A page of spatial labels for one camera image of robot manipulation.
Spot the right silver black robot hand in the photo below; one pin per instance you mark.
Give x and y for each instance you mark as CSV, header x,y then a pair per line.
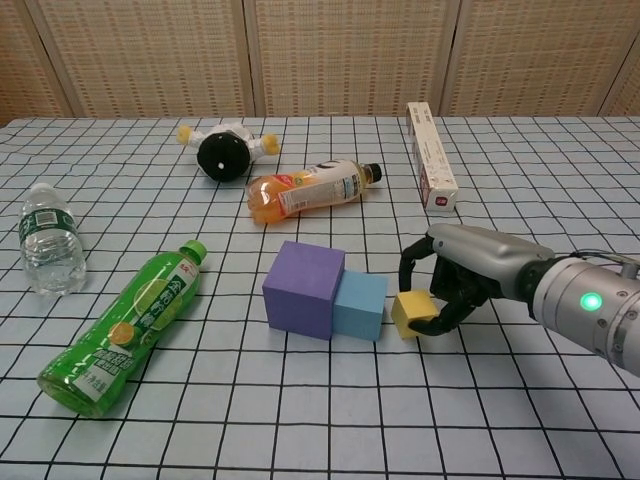
x,y
480,255

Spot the small yellow cube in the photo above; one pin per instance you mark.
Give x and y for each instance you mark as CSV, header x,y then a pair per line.
x,y
412,310

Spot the blue cube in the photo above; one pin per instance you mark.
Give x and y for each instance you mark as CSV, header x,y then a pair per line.
x,y
360,310

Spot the purple cube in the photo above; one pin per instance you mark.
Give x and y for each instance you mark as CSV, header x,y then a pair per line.
x,y
300,295

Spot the long white cardboard box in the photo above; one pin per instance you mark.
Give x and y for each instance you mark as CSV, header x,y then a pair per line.
x,y
431,155

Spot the orange juice bottle black cap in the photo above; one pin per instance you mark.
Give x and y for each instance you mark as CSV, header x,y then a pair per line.
x,y
305,192

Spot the light blue checkered tablecloth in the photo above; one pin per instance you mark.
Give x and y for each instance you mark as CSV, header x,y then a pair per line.
x,y
320,400

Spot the woven bamboo folding screen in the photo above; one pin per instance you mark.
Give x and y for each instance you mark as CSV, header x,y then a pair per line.
x,y
325,55

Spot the plush doll black head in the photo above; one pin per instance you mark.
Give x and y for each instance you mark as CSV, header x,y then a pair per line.
x,y
222,152

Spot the green tea bottle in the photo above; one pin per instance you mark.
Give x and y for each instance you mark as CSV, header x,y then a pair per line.
x,y
130,330

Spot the clear water bottle green label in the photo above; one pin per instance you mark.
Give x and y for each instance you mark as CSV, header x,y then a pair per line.
x,y
50,245

